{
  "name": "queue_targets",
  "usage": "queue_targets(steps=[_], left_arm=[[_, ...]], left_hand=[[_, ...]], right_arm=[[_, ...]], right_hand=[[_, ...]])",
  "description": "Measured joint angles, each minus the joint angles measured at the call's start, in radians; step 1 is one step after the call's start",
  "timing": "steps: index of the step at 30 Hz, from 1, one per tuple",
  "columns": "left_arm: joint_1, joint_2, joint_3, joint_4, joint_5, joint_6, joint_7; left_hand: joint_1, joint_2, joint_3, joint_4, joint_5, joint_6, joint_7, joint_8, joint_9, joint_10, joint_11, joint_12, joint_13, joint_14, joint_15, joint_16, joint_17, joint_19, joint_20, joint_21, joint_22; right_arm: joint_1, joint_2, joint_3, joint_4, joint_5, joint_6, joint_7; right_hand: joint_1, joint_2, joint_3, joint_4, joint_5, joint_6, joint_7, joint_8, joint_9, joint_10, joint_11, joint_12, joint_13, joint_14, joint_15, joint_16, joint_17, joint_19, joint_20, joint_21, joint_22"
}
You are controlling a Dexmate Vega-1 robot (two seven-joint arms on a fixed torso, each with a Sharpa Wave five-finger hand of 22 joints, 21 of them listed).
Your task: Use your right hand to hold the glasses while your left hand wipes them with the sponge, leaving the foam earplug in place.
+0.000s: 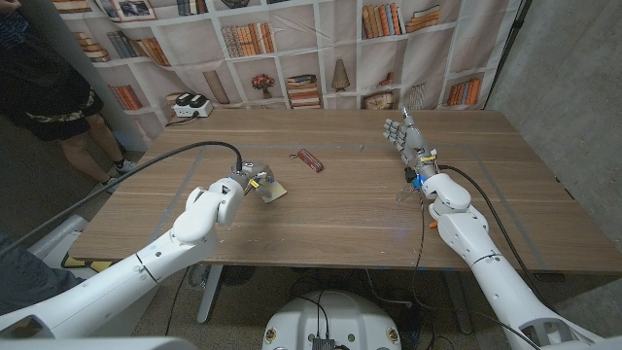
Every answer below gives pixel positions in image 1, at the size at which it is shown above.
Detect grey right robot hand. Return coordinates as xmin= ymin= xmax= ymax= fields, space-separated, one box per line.
xmin=382 ymin=106 xmax=438 ymax=181

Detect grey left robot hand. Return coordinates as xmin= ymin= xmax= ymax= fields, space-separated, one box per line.
xmin=230 ymin=160 xmax=276 ymax=203

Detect yellow sponge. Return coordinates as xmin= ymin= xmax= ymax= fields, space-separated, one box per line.
xmin=261 ymin=180 xmax=288 ymax=204

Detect white foam tube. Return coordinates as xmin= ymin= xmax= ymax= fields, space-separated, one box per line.
xmin=26 ymin=213 xmax=91 ymax=262

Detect white power strip black plugs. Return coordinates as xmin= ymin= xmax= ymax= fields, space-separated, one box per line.
xmin=172 ymin=91 xmax=215 ymax=119

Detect printed bookshelf backdrop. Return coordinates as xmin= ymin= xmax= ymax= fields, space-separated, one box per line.
xmin=51 ymin=0 xmax=529 ymax=142

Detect metal table leg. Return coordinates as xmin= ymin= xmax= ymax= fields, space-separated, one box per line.
xmin=444 ymin=270 xmax=473 ymax=335
xmin=196 ymin=264 xmax=225 ymax=326

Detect black backdrop stand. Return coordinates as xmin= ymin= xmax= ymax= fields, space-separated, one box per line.
xmin=483 ymin=0 xmax=534 ymax=111

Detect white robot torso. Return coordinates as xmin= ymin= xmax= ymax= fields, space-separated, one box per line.
xmin=261 ymin=290 xmax=403 ymax=350

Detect person in black clothes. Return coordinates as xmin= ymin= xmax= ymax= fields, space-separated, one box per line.
xmin=0 ymin=0 xmax=137 ymax=194

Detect person in jeans dark shoes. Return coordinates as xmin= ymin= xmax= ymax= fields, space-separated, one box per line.
xmin=0 ymin=232 xmax=86 ymax=317

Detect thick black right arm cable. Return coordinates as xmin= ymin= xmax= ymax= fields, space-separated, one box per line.
xmin=438 ymin=163 xmax=555 ymax=307

